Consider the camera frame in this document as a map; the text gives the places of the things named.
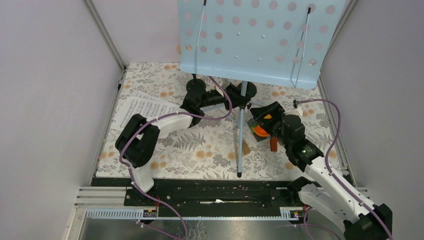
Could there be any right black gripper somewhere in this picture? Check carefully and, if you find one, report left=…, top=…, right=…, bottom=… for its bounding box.
left=250, top=101, right=292, bottom=150

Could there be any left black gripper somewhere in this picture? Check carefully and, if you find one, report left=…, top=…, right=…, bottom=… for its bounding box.
left=197, top=82, right=250, bottom=111

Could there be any light blue music stand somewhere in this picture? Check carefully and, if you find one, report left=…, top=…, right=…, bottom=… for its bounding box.
left=176, top=0, right=347, bottom=178

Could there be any sheet music page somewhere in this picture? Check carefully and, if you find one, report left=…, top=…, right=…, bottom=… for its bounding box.
left=111, top=92, right=179, bottom=131

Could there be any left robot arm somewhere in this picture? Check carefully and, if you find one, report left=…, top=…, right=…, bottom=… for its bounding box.
left=115, top=82, right=257, bottom=206

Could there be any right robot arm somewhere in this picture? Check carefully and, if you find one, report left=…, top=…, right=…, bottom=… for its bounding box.
left=250, top=101, right=393, bottom=240

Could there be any right black microphone stand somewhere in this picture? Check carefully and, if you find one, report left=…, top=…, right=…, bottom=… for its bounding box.
left=235, top=81, right=257, bottom=98

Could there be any orange curved toy block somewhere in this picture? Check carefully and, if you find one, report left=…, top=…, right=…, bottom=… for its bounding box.
left=252, top=125, right=270, bottom=138

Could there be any red brown wooden block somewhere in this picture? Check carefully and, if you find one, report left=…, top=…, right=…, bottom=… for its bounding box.
left=269, top=137, right=279, bottom=152

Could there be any floral table mat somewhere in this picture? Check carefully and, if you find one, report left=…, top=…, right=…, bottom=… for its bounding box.
left=117, top=63, right=347, bottom=181

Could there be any tan wooden block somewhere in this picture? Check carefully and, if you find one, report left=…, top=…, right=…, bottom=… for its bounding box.
left=241, top=140, right=251, bottom=156

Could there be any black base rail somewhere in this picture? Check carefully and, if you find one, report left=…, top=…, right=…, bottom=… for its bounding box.
left=123, top=179, right=305, bottom=219

